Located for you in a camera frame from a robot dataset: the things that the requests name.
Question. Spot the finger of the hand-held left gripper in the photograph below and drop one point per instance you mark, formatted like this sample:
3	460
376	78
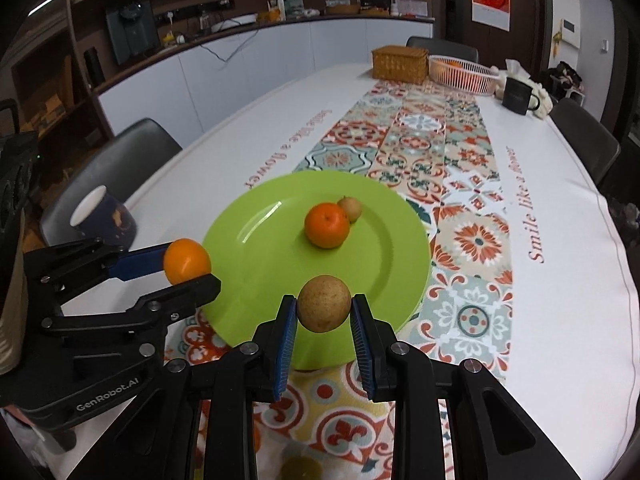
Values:
190	292
142	262

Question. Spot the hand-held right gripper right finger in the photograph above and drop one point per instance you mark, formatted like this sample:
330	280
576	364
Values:
361	355

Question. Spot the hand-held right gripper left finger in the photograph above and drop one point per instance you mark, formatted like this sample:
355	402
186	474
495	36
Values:
284	350

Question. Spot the orange mandarin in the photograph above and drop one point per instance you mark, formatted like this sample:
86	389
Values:
456	64
186	260
326	226

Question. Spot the brown round pear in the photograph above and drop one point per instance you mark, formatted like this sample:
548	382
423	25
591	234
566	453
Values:
324	305
351	209
302	470

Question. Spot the green plate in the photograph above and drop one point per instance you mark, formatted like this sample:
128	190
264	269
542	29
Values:
250	260

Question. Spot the navy blue mug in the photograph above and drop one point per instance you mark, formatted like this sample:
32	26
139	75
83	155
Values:
107	222

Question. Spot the grey dining chair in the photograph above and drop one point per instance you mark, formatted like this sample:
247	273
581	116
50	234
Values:
585	135
125	152
442	49

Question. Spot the black thermos bottle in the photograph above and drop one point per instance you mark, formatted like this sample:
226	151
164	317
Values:
94	67

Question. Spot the wooden shelf unit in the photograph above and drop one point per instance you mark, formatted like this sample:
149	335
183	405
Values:
45	85

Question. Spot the black water dispenser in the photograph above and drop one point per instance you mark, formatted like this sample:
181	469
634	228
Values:
132	32

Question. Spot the patterned white tablecloth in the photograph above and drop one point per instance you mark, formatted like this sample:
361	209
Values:
550	220

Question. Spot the white counter cabinet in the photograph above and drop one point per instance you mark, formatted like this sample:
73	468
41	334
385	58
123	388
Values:
280	70

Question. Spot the wicker box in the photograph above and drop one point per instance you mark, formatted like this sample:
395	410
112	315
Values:
399	65

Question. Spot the white plastic basket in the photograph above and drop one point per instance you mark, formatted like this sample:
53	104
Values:
465	80

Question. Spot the black mug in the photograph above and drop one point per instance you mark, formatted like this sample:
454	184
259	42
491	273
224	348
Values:
517	96

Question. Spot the wicker tray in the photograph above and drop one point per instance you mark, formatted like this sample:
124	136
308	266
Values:
342	9

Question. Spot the black bag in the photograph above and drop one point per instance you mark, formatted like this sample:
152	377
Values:
565	80

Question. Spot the black box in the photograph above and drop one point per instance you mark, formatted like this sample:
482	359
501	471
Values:
375	4

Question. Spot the black door lock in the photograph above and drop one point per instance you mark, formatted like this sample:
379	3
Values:
451	17

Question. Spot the wall control panel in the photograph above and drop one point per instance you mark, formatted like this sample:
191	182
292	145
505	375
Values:
571	33

